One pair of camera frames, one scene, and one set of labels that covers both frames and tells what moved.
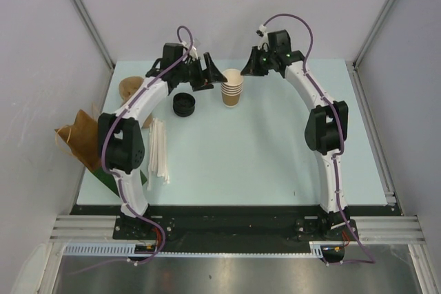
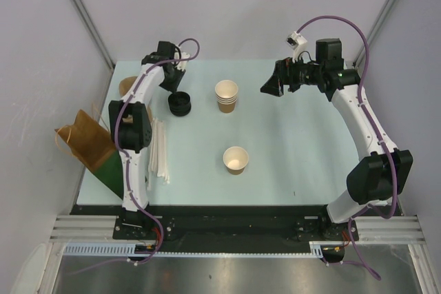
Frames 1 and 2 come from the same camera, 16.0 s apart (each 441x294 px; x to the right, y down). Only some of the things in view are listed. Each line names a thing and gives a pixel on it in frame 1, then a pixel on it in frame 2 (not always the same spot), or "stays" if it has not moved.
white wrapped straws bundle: [158, 159] stays
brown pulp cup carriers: [127, 87] stays
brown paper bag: [83, 137] stays
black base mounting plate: [160, 226] stays
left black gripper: [213, 74] -> [173, 87]
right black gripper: [252, 68] -> [284, 74]
